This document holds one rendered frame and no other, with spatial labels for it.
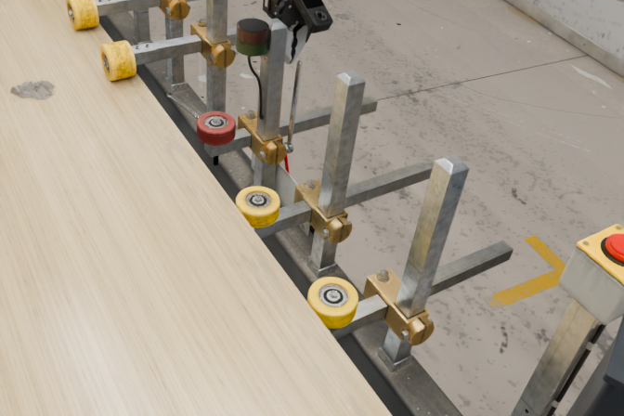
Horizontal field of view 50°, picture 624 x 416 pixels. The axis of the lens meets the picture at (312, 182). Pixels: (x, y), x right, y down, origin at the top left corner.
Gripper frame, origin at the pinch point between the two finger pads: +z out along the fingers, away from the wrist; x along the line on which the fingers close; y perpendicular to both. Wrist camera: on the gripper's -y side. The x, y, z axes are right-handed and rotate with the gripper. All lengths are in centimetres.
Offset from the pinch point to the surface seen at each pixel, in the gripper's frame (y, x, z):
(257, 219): -29.9, 23.4, 11.1
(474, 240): 6, -93, 101
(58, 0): 65, 31, 11
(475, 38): 131, -209, 101
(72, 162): -2.1, 47.4, 10.5
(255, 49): -8.3, 13.3, -9.4
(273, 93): -7.2, 8.2, 2.0
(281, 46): -7.2, 7.1, -8.2
